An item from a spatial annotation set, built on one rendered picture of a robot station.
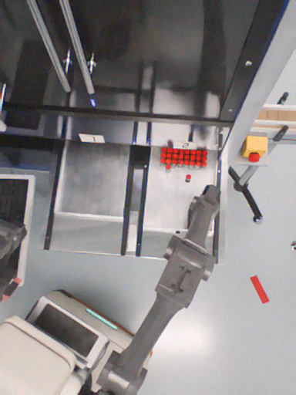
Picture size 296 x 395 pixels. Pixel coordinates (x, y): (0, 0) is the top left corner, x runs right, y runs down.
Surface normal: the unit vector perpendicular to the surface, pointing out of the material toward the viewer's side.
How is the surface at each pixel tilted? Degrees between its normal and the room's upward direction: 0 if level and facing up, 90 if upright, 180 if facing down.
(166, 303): 47
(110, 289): 0
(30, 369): 42
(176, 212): 0
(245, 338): 0
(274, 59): 90
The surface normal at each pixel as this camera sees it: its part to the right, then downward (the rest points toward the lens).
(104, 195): -0.02, -0.25
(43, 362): 0.33, -0.75
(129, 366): -0.33, 0.46
